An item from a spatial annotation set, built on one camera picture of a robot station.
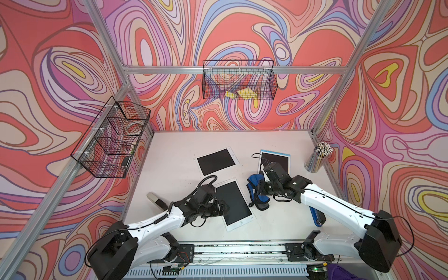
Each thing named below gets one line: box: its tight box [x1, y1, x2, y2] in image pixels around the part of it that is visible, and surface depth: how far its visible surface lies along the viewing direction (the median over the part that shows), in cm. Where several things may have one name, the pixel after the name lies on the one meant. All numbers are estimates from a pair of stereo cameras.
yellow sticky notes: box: [224, 87, 258, 100], surface depth 91 cm
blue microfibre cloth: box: [246, 173, 271, 204], surface depth 82 cm
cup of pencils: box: [303, 141, 334, 174], surface depth 90 cm
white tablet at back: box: [194, 147, 241, 177], surface depth 107 cm
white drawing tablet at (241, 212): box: [215, 177, 257, 233], surface depth 91 cm
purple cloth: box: [327, 263, 367, 280], surface depth 68 cm
